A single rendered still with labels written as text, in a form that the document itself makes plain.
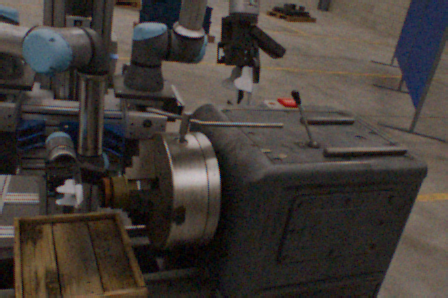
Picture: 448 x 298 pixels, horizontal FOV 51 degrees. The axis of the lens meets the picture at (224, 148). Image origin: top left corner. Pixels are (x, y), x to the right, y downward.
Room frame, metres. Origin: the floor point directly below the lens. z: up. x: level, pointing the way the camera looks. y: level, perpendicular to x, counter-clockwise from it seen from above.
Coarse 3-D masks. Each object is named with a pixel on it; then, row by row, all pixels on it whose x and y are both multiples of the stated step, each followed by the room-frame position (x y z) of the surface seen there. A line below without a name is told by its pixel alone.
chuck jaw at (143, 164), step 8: (152, 136) 1.18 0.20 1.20; (136, 144) 1.16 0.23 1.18; (144, 144) 1.15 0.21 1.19; (152, 144) 1.16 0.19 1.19; (136, 152) 1.15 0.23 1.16; (144, 152) 1.13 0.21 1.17; (152, 152) 1.14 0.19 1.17; (136, 160) 1.11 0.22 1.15; (144, 160) 1.12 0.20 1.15; (152, 160) 1.13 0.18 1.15; (128, 168) 1.09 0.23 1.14; (136, 168) 1.10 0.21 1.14; (144, 168) 1.11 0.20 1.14; (152, 168) 1.12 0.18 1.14; (128, 176) 1.08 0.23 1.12; (136, 176) 1.09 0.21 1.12; (144, 176) 1.10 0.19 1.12; (152, 176) 1.10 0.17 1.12
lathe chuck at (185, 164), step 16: (160, 144) 1.11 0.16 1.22; (176, 144) 1.09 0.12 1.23; (192, 144) 1.10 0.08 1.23; (160, 160) 1.09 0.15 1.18; (176, 160) 1.04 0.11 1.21; (192, 160) 1.05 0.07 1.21; (160, 176) 1.08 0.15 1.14; (176, 176) 1.00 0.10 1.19; (192, 176) 1.02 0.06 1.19; (176, 192) 0.98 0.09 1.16; (192, 192) 1.00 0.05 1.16; (176, 208) 0.97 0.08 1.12; (192, 208) 0.99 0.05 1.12; (160, 224) 1.03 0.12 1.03; (176, 224) 0.97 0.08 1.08; (192, 224) 0.99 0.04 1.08; (160, 240) 1.01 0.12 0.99; (176, 240) 0.98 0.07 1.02; (192, 240) 1.00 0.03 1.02
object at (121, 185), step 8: (120, 176) 1.07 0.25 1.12; (104, 184) 1.03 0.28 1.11; (112, 184) 1.04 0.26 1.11; (120, 184) 1.04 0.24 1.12; (128, 184) 1.06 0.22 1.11; (136, 184) 1.07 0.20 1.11; (104, 192) 1.01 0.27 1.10; (112, 192) 1.02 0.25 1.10; (120, 192) 1.02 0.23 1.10; (128, 192) 1.03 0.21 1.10; (104, 200) 1.01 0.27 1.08; (112, 200) 1.02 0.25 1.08; (120, 200) 1.02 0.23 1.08; (128, 200) 1.02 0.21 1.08; (112, 208) 1.02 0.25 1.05; (120, 208) 1.03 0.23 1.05
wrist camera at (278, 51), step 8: (248, 32) 1.17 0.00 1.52; (256, 32) 1.17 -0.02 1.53; (264, 32) 1.18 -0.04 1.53; (256, 40) 1.18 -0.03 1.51; (264, 40) 1.17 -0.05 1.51; (272, 40) 1.19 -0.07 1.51; (264, 48) 1.20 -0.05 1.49; (272, 48) 1.18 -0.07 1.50; (280, 48) 1.19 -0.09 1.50; (272, 56) 1.20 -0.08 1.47; (280, 56) 1.19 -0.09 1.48
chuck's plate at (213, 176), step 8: (200, 136) 1.16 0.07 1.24; (200, 144) 1.11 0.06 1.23; (208, 144) 1.12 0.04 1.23; (208, 152) 1.10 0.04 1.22; (208, 160) 1.07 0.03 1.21; (216, 160) 1.08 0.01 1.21; (208, 168) 1.06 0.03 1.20; (216, 168) 1.06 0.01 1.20; (208, 176) 1.04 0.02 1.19; (216, 176) 1.05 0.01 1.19; (208, 184) 1.03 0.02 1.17; (216, 184) 1.04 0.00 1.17; (208, 192) 1.02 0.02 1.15; (216, 192) 1.03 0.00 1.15; (208, 200) 1.01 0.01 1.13; (216, 200) 1.02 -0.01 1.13; (208, 208) 1.01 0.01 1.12; (216, 208) 1.02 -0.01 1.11; (208, 216) 1.01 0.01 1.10; (216, 216) 1.02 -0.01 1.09; (208, 224) 1.01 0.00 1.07; (216, 224) 1.02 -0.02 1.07; (208, 232) 1.01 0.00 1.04; (200, 240) 1.02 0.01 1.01; (208, 240) 1.03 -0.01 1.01
